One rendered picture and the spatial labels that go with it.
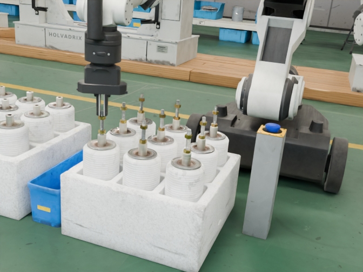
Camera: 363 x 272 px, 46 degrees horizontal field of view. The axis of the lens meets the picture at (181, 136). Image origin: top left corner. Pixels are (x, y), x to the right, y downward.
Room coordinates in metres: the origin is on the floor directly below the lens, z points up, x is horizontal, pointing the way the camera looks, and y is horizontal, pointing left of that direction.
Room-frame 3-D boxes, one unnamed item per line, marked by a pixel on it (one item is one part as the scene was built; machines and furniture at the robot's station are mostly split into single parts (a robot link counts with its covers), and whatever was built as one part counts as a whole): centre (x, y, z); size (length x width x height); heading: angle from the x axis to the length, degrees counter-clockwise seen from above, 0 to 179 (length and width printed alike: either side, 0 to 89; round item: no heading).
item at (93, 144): (1.03, 0.21, 0.25); 0.08 x 0.08 x 0.01
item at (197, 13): (6.09, -0.22, 0.36); 0.50 x 0.38 x 0.21; 165
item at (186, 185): (0.96, -0.02, 0.16); 0.10 x 0.10 x 0.18
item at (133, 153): (1.00, 0.09, 0.25); 0.08 x 0.08 x 0.01
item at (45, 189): (1.16, 0.32, 0.06); 0.30 x 0.11 x 0.12; 162
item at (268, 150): (1.09, -0.24, 0.16); 0.07 x 0.07 x 0.31; 71
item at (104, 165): (1.03, 0.21, 0.16); 0.10 x 0.10 x 0.18
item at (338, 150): (1.41, -0.56, 0.10); 0.20 x 0.05 x 0.20; 163
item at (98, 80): (1.04, 0.21, 0.46); 0.13 x 0.10 x 0.12; 96
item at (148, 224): (1.11, 0.06, 0.09); 0.39 x 0.39 x 0.18; 71
